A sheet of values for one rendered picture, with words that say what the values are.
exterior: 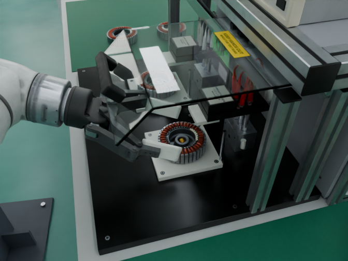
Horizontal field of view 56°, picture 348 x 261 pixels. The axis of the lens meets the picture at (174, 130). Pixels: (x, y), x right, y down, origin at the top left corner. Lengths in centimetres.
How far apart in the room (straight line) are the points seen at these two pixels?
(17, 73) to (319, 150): 53
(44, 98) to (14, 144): 151
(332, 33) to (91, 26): 105
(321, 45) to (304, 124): 28
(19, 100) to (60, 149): 138
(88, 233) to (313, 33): 54
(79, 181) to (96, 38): 69
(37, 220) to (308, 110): 130
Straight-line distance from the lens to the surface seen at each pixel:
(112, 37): 124
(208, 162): 75
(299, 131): 78
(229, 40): 60
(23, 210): 174
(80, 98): 60
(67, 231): 162
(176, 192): 71
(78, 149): 85
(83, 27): 142
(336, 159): 70
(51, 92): 60
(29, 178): 187
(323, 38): 54
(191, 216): 67
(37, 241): 162
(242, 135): 76
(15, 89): 60
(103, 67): 53
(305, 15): 56
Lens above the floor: 134
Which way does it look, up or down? 43 degrees down
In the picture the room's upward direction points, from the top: straight up
